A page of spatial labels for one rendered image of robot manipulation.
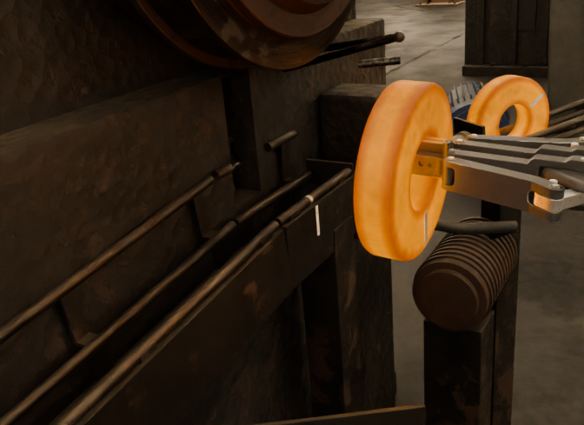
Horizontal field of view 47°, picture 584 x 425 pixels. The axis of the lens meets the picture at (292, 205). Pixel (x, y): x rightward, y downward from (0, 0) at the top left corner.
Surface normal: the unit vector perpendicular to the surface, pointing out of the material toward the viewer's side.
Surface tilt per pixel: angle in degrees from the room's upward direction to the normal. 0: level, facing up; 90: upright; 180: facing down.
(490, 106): 90
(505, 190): 89
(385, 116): 37
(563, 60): 90
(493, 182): 89
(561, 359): 0
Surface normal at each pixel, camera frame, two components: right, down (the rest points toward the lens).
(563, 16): -0.69, 0.32
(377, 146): -0.44, -0.21
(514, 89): 0.42, 0.30
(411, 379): -0.08, -0.93
